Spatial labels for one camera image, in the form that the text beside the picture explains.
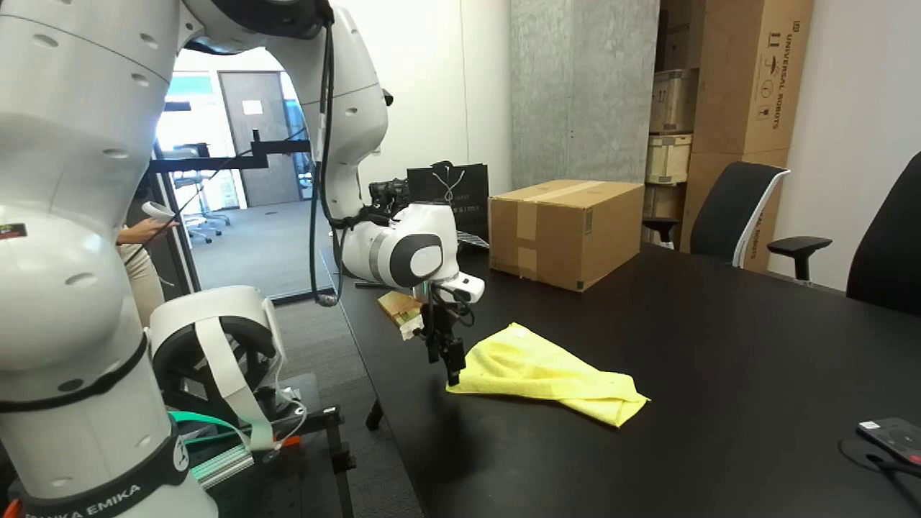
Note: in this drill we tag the grey door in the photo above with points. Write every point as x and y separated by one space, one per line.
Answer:
273 189

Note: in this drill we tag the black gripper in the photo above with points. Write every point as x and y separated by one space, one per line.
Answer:
447 320

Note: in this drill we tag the small white stacked box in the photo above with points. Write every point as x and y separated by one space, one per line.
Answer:
667 161

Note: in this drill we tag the tan wrist attachment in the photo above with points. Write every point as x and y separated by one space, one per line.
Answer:
398 307

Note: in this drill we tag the white VR controller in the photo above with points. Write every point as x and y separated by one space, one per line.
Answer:
158 211

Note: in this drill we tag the person in black top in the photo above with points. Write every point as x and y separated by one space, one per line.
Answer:
144 279

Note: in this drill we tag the white teal rail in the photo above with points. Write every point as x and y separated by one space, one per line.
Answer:
224 466

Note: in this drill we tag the black office chair white frame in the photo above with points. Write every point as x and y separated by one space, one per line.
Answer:
734 211

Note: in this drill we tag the black horizontal stand bar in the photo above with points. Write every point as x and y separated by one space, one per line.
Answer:
220 161

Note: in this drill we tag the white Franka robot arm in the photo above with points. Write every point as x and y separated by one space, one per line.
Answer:
67 240

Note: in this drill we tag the yellow cloth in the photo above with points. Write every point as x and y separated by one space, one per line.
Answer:
548 376

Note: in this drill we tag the small brown stacked box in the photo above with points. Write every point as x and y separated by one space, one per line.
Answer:
673 102

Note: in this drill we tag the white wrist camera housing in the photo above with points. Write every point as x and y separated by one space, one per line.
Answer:
460 290

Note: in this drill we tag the tall brown cardboard box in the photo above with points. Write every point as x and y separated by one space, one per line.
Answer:
758 87

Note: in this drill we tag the white VR headset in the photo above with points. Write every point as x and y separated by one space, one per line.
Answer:
217 307

